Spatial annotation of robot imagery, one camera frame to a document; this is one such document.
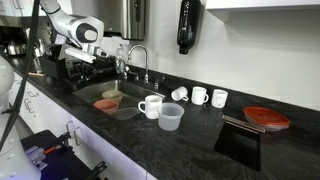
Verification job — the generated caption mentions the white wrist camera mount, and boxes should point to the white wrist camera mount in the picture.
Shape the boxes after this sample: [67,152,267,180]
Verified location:
[64,46,98,64]

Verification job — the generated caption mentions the pink plastic bowl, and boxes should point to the pink plastic bowl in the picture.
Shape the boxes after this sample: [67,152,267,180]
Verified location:
[93,98,120,114]

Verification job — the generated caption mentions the black wall dispenser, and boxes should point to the black wall dispenser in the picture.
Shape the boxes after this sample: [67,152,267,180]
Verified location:
[176,0,202,55]

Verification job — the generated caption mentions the black dish rack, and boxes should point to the black dish rack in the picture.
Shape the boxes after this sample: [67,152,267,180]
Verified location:
[39,43,116,81]

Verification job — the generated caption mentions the chrome gooseneck faucet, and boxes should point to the chrome gooseneck faucet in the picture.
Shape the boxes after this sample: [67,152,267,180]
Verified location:
[127,44,150,84]

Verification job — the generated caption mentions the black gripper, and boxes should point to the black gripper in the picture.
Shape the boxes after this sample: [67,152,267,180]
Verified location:
[74,58,101,81]

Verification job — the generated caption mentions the orange handled tool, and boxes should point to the orange handled tool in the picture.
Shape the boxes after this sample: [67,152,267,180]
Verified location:
[43,145,63,155]

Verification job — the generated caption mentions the stainless steel sink basin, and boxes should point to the stainless steel sink basin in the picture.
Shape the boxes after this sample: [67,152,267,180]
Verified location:
[71,78,167,116]

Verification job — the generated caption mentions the white wall cabinet with handles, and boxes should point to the white wall cabinet with handles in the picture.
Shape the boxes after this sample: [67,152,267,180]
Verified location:
[0,0,41,18]

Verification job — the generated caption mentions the red lidded food container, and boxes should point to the red lidded food container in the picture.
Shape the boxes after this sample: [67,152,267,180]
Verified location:
[242,106,291,132]

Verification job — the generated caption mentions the cream plastic bowl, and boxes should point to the cream plastic bowl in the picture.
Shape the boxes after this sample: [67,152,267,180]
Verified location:
[101,89,124,102]

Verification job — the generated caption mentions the thick black hanging cable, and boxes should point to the thick black hanging cable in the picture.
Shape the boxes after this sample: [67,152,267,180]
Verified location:
[0,0,41,151]

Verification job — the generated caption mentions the white ceramic mug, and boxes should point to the white ceramic mug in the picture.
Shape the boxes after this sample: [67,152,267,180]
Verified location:
[190,86,210,106]
[211,88,229,109]
[170,86,190,103]
[137,94,163,120]

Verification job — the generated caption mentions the steel paper towel dispenser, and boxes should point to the steel paper towel dispenser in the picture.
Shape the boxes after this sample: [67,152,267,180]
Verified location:
[98,0,147,41]

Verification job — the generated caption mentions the black tool cart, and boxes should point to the black tool cart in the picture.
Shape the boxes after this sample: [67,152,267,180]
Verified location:
[19,129,109,180]

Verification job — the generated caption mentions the clear plastic water bottle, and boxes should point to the clear plastic water bottle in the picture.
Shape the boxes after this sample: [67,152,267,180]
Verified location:
[115,44,127,75]

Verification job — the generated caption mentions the small wooden board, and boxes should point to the small wooden board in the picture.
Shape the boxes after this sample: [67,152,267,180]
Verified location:
[27,71,48,78]

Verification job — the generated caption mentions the translucent round plastic tub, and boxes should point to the translucent round plastic tub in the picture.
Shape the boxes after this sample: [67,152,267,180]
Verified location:
[156,102,185,132]

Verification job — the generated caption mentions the white base cabinets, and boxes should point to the white base cabinets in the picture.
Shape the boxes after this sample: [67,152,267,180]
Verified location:
[8,71,158,180]

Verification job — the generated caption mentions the steel coffee pot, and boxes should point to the steel coffee pot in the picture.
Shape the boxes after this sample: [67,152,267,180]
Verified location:
[33,38,48,58]

